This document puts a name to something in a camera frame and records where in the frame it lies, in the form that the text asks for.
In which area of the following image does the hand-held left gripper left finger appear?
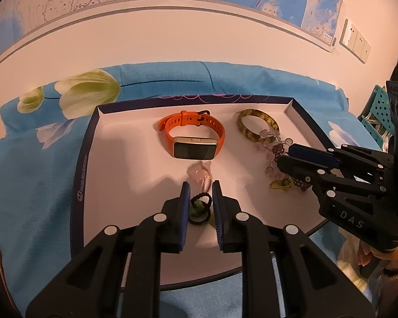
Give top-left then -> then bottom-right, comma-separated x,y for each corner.
26,182 -> 191,318

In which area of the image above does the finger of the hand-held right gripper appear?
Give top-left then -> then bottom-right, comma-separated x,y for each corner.
288,143 -> 393,178
277,156 -> 385,202

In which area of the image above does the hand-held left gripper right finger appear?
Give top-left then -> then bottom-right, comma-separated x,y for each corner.
212,180 -> 375,318

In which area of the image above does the black hair tie green charm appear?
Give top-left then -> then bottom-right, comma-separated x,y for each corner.
188,192 -> 215,226

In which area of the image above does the purple beaded bracelet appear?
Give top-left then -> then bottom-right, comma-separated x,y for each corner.
269,142 -> 312,193

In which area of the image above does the pink crystal pendant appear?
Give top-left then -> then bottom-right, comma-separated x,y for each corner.
187,161 -> 213,193

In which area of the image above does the clear crystal bead bracelet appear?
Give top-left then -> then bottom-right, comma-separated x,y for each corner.
255,129 -> 294,177

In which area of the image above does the white tray with dark rim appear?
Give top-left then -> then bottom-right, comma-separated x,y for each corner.
70,95 -> 339,287

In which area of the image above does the orange smartwatch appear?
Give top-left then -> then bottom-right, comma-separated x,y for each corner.
158,110 -> 226,160

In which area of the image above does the green mottled bangle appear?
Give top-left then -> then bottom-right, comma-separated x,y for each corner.
237,109 -> 280,144

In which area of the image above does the teal perforated basket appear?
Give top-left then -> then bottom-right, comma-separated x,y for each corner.
358,85 -> 393,143

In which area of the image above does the blue floral blanket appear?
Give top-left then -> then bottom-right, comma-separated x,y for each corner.
0,61 -> 385,318

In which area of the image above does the white wall switch panel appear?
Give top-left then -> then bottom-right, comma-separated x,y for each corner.
339,19 -> 372,63

